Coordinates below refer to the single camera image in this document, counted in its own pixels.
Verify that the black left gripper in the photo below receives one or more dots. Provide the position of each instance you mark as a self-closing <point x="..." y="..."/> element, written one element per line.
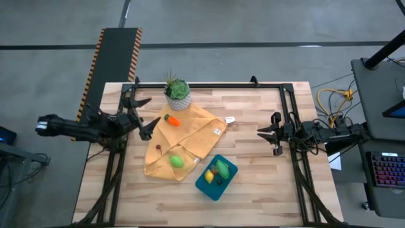
<point x="128" y="120"/>

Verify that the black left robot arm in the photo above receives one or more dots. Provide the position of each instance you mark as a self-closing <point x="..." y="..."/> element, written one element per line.
<point x="72" y="128"/>

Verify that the backlit rainbow keyboard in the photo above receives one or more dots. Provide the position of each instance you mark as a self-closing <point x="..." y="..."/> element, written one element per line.
<point x="387" y="169"/>

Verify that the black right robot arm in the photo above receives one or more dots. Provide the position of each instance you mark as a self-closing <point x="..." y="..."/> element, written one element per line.
<point x="332" y="134"/>

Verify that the long green toy pod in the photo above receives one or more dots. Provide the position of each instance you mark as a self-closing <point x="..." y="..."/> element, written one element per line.
<point x="223" y="170"/>

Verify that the black pole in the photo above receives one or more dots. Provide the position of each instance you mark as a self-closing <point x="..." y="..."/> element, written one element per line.
<point x="384" y="50"/>

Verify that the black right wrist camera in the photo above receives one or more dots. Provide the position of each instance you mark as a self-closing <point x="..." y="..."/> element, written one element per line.
<point x="288" y="130"/>

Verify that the grey equipment cart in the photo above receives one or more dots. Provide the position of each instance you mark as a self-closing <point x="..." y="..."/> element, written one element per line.
<point x="376" y="95"/>

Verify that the green toy lime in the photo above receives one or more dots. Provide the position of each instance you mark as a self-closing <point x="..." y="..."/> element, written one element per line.
<point x="176" y="161"/>

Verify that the black aluminium table frame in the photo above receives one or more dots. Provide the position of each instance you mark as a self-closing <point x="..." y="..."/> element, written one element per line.
<point x="205" y="85"/>

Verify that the dark red toy cherry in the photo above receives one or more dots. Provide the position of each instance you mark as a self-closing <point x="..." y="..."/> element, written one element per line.
<point x="158" y="147"/>

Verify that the dark device with blue screen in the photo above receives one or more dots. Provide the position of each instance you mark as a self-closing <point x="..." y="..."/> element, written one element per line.
<point x="6" y="136"/>

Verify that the teal plastic tub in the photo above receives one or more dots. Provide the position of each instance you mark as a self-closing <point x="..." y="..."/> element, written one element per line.
<point x="218" y="190"/>

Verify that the red toy strawberry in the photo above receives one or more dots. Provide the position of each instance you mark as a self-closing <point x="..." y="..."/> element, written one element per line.
<point x="214" y="170"/>

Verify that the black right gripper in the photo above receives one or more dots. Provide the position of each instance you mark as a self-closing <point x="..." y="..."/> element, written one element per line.
<point x="277" y="133"/>

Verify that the white paper tag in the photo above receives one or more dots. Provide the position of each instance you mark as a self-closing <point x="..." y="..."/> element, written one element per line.
<point x="230" y="119"/>

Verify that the small dark toy berry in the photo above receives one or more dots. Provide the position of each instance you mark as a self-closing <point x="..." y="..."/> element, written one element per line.
<point x="219" y="182"/>

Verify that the yellow toy lemon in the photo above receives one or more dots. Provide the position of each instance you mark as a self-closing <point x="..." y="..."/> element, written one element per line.
<point x="209" y="176"/>

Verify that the orange toy carrot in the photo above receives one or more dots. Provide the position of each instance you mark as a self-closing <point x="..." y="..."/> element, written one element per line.
<point x="173" y="121"/>

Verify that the yellow waffle cloth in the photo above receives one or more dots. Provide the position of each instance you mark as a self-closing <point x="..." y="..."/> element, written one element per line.
<point x="190" y="136"/>

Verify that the white paper sheet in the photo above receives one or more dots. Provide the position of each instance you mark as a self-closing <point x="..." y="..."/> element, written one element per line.
<point x="337" y="163"/>

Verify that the succulent in triangle-patterned pot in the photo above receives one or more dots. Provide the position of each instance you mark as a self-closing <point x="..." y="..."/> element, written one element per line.
<point x="178" y="103"/>

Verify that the grey metal stand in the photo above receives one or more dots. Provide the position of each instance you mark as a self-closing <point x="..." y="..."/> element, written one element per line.
<point x="19" y="155"/>

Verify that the black ramp with striped edges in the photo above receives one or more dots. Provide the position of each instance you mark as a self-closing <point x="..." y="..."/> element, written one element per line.
<point x="114" y="54"/>

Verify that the laptop with blue screen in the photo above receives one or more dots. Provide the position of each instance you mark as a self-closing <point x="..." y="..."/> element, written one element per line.
<point x="399" y="111"/>

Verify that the grey desk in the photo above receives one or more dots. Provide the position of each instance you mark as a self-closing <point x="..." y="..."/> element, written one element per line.
<point x="389" y="202"/>

